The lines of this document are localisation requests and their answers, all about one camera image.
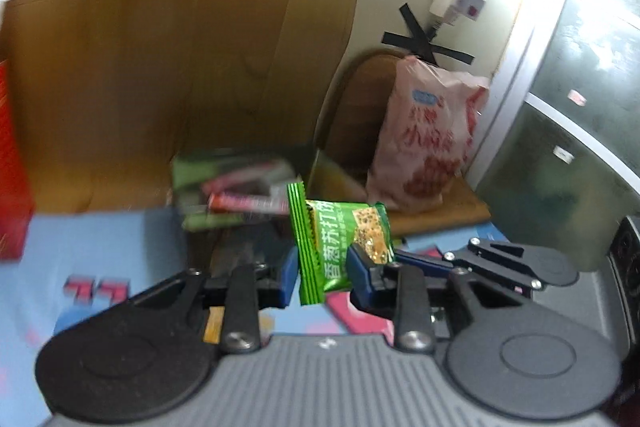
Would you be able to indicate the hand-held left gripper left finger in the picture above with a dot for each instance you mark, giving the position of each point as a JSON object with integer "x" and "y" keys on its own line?
{"x": 289, "y": 279}

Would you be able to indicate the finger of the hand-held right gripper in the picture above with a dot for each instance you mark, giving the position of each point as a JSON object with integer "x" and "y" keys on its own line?
{"x": 372, "y": 309}
{"x": 480, "y": 259}

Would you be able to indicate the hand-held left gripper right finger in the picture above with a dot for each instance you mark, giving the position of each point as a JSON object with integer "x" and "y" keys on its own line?
{"x": 359, "y": 269}

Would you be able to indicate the green cracker packet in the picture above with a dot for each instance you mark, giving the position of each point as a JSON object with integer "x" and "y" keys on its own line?
{"x": 320, "y": 252}

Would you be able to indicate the green snack box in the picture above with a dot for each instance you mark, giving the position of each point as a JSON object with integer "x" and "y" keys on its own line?
{"x": 225, "y": 179}

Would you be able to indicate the red snack bar packet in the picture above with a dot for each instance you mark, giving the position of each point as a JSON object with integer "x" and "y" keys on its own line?
{"x": 247, "y": 203}

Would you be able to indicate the pink white plastic bag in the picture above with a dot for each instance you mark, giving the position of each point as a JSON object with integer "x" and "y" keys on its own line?
{"x": 425, "y": 142}

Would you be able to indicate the small white sticker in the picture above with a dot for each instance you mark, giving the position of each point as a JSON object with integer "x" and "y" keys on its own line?
{"x": 563, "y": 154}

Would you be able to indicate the wooden chair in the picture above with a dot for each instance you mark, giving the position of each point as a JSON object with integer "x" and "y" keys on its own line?
{"x": 357, "y": 117}

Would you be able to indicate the glass sliding door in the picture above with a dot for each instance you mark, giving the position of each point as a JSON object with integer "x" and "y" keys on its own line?
{"x": 580, "y": 142}

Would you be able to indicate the blue printed blanket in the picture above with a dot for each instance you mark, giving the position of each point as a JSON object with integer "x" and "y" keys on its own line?
{"x": 110, "y": 247}

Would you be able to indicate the small red sticker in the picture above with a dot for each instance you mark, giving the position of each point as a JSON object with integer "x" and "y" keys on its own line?
{"x": 578, "y": 98}

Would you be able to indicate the black tape cross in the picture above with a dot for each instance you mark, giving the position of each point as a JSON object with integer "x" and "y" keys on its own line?
{"x": 417, "y": 38}

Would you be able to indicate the wooden board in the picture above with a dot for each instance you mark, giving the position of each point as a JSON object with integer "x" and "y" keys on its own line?
{"x": 175, "y": 57}

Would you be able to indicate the red box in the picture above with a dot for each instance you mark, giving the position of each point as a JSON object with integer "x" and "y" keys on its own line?
{"x": 12, "y": 177}

